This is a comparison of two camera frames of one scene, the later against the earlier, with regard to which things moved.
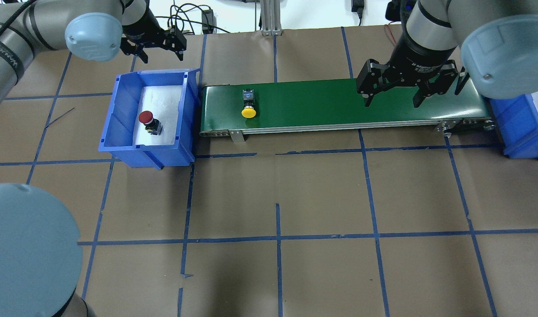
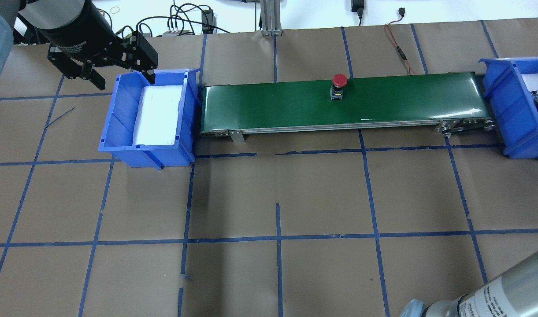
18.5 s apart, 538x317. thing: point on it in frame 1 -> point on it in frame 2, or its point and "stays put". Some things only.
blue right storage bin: (523, 134) stays put
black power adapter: (209, 22) stays put
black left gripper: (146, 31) -> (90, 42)
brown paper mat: (432, 224) stays put
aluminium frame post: (271, 18) stays put
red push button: (153, 126) -> (339, 81)
